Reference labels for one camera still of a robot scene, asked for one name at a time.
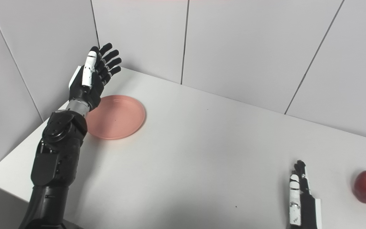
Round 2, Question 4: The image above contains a pink round plate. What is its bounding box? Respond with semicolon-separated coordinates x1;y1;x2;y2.
86;95;146;140

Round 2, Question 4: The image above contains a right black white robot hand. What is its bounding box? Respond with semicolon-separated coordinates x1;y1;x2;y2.
288;160;322;229

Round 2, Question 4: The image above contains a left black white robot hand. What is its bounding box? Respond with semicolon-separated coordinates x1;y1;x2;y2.
68;43;122;112

